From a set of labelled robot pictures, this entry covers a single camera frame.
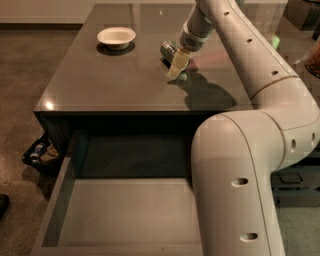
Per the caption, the green soda can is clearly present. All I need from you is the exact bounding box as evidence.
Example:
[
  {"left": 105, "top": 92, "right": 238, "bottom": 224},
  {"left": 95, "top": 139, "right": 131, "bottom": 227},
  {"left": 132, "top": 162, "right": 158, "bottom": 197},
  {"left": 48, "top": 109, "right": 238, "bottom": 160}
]
[{"left": 160, "top": 40, "right": 180, "bottom": 71}]

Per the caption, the dark lower drawer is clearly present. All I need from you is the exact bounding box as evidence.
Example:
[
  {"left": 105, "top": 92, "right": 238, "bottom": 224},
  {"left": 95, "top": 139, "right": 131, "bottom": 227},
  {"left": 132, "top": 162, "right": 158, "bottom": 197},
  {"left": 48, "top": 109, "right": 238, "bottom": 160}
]
[{"left": 271, "top": 166, "right": 320, "bottom": 190}]

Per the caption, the white paper bowl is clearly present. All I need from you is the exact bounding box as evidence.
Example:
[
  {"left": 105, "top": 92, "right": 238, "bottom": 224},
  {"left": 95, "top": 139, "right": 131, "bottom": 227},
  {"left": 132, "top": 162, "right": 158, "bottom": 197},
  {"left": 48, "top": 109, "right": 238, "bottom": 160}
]
[{"left": 97, "top": 27, "right": 136, "bottom": 50}]

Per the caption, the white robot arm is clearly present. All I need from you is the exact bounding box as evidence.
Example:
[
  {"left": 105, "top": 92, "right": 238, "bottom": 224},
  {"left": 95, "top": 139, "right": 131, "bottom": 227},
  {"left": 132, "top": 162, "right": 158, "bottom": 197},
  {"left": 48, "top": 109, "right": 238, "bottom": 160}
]
[{"left": 169, "top": 0, "right": 320, "bottom": 256}]

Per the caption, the brown object on table edge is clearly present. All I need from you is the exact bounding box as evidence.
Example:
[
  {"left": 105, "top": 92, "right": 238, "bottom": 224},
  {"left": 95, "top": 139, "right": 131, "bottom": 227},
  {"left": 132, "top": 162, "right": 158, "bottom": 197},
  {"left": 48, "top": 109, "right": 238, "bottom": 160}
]
[{"left": 305, "top": 43, "right": 320, "bottom": 78}]

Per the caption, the dark drawer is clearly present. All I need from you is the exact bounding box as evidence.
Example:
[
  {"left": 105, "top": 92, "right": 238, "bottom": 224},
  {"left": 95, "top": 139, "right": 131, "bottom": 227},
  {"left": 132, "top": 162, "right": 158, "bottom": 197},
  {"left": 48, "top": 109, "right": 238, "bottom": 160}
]
[
  {"left": 273, "top": 190, "right": 320, "bottom": 207},
  {"left": 271, "top": 166, "right": 320, "bottom": 190}
]

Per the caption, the black bin with cans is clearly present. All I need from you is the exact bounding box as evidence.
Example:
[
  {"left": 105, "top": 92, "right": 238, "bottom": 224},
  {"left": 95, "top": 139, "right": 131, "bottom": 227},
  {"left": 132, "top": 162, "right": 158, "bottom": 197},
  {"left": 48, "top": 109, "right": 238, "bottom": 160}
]
[{"left": 22, "top": 133, "right": 62, "bottom": 176}]

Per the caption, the dark bottom drawer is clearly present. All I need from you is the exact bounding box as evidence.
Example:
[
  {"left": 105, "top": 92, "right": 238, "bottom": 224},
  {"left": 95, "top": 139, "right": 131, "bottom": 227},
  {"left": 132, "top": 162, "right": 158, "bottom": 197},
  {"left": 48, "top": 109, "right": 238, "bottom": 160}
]
[{"left": 273, "top": 190, "right": 320, "bottom": 207}]

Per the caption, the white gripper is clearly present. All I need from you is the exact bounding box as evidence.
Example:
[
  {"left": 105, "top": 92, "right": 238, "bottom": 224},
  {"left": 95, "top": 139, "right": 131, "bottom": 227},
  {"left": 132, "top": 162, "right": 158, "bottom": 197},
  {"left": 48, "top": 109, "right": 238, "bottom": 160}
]
[{"left": 167, "top": 5, "right": 214, "bottom": 80}]

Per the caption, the open grey top drawer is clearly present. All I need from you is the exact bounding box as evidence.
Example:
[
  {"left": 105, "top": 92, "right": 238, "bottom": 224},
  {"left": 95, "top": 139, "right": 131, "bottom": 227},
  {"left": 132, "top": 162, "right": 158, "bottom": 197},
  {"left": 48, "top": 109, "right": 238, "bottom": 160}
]
[{"left": 31, "top": 131, "right": 202, "bottom": 256}]

